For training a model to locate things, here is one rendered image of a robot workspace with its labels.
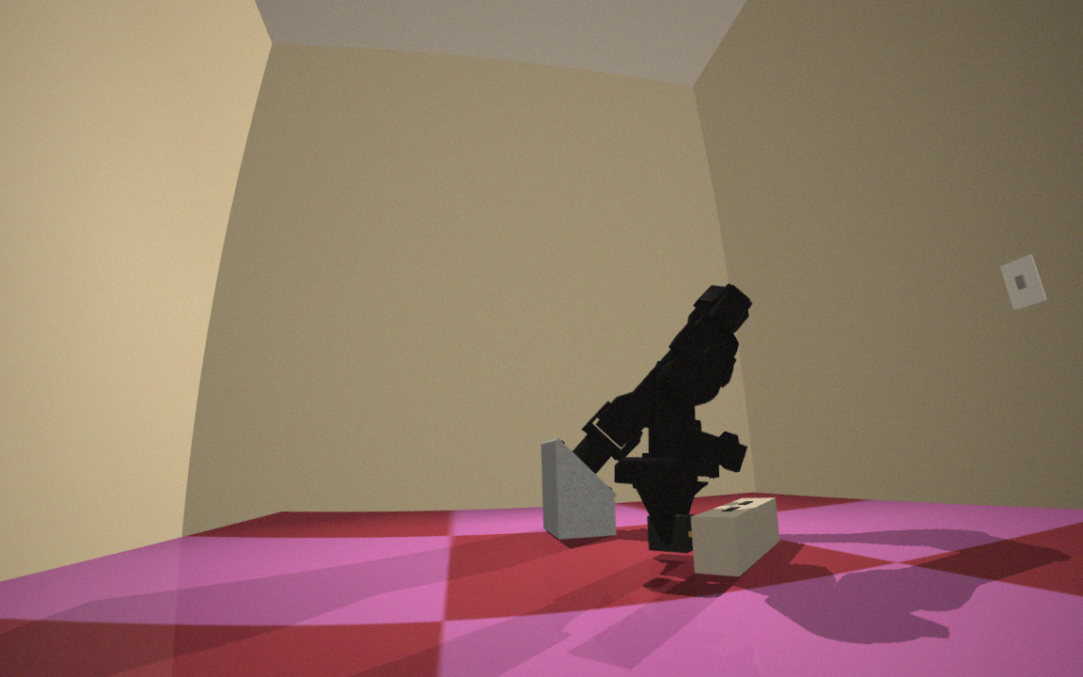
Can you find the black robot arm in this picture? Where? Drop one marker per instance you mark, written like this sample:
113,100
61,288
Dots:
699,362

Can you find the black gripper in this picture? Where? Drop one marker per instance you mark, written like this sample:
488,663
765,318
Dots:
665,483

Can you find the black two-prong plug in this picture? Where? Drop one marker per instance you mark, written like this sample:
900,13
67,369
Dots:
681,537

